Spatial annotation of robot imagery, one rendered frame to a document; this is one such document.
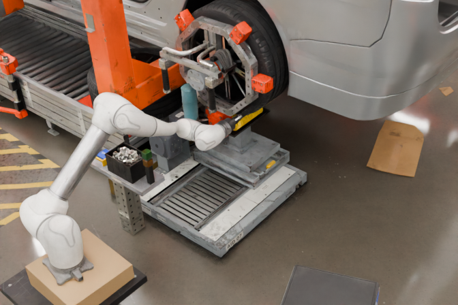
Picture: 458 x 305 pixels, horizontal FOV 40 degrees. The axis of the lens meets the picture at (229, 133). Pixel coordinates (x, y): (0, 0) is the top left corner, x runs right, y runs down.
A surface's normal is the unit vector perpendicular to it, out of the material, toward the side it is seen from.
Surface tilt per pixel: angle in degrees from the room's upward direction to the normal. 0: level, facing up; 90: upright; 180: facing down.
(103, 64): 90
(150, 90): 90
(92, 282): 4
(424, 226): 0
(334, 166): 0
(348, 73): 90
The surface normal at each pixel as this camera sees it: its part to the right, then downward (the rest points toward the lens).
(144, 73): 0.76, 0.34
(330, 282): -0.05, -0.82
